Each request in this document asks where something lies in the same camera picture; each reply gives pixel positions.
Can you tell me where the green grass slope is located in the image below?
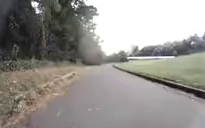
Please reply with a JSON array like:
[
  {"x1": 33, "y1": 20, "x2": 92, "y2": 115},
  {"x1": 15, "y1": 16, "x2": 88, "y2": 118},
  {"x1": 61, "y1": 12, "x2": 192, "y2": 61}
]
[{"x1": 113, "y1": 49, "x2": 205, "y2": 93}]

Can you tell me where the row of distant trees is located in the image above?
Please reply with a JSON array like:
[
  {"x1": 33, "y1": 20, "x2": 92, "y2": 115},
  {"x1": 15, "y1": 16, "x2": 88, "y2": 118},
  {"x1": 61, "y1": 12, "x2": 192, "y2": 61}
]
[{"x1": 103, "y1": 19, "x2": 205, "y2": 64}]

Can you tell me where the dense wood of trees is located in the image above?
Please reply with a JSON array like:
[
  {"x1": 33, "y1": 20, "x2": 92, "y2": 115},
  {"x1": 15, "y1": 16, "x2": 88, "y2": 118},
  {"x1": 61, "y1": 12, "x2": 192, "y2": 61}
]
[{"x1": 0, "y1": 0, "x2": 106, "y2": 67}]

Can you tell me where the grass verge with dry leaves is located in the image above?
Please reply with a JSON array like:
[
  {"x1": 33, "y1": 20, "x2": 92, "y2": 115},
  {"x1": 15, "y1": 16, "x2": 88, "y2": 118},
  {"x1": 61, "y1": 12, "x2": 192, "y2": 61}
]
[{"x1": 0, "y1": 59, "x2": 88, "y2": 128}]

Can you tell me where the grey asphalt path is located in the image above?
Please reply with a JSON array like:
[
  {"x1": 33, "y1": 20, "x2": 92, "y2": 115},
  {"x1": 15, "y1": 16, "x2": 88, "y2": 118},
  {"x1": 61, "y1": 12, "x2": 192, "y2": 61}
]
[{"x1": 24, "y1": 63, "x2": 205, "y2": 128}]

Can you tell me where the long white structure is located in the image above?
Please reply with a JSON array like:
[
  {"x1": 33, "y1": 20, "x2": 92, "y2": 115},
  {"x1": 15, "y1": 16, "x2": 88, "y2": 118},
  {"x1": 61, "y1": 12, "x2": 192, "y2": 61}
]
[{"x1": 127, "y1": 55, "x2": 176, "y2": 61}]

